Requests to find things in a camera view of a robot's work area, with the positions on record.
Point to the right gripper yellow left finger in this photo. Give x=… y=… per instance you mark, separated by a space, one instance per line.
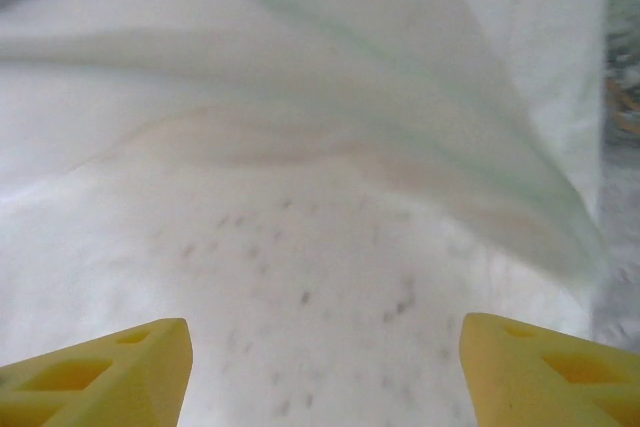
x=125 y=387

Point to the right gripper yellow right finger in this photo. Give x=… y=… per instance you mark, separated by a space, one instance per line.
x=530 y=387

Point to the white t-shirt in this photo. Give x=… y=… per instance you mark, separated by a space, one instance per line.
x=300 y=147

